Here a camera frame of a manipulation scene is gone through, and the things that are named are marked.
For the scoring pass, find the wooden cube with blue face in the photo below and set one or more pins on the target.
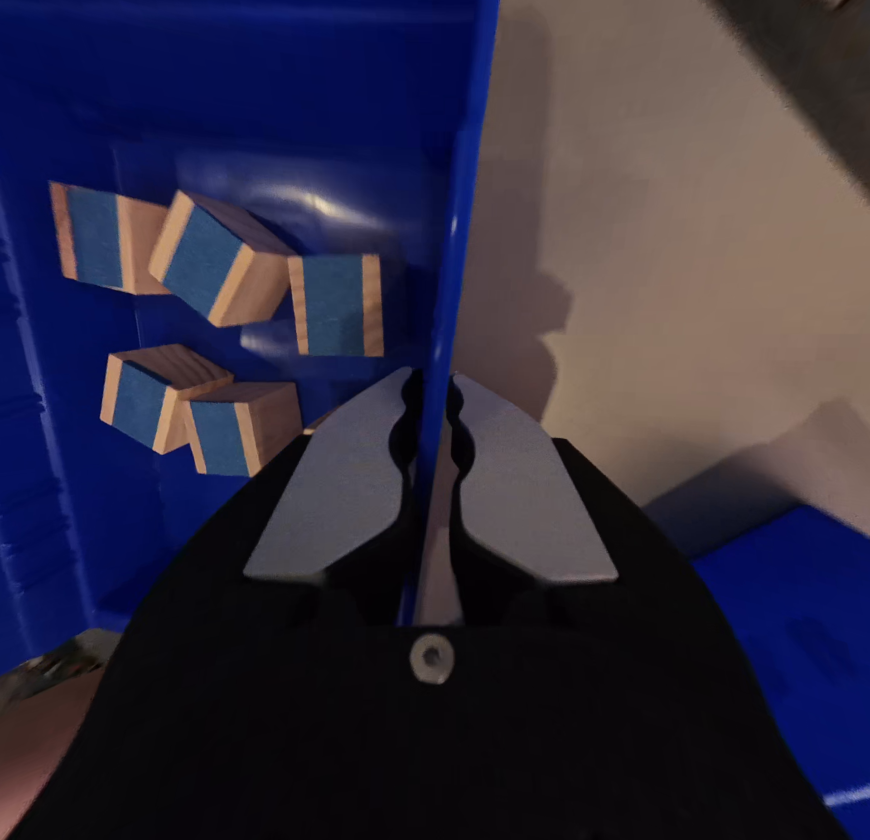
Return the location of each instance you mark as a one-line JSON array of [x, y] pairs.
[[136, 398], [217, 432], [95, 238], [336, 303], [204, 259]]

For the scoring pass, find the blue plastic bin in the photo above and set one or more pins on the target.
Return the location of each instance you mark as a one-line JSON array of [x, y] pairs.
[[781, 616], [272, 72]]

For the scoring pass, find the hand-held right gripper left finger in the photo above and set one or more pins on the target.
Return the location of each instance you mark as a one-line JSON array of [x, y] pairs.
[[340, 500]]

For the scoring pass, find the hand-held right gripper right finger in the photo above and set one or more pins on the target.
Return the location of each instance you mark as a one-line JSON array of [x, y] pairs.
[[530, 514]]

